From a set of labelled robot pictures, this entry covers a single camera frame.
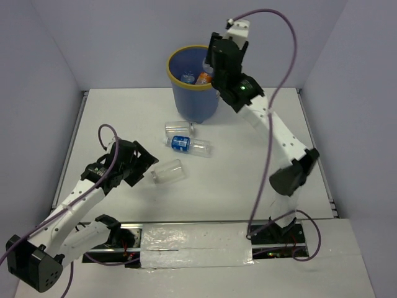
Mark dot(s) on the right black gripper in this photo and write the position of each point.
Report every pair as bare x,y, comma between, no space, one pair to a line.
214,35

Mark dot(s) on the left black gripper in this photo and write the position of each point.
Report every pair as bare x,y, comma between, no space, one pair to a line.
147,159

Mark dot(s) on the short clear wide bottle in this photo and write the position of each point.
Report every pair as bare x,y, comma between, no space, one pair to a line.
169,172

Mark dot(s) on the clear crushed bottle white cap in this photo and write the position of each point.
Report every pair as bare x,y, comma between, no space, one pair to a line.
207,68

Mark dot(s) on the orange label long bottle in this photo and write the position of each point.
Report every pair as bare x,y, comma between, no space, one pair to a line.
203,78

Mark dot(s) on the colourful label bottle blue cap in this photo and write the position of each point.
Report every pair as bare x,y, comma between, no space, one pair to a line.
187,78

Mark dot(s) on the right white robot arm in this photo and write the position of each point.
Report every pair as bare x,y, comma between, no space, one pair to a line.
289,162

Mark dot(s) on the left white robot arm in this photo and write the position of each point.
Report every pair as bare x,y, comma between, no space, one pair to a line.
40,258

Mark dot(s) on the blue bin with yellow rim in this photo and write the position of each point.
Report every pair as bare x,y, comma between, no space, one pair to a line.
195,103

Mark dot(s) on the clear bottle near bin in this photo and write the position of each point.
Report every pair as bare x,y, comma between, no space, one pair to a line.
179,128

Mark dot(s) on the blue label clear bottle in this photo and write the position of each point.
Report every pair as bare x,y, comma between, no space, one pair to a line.
188,145

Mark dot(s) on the silver foil sheet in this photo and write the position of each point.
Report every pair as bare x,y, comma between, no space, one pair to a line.
197,245

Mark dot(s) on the black metal base rail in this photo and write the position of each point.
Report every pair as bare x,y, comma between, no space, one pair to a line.
266,244

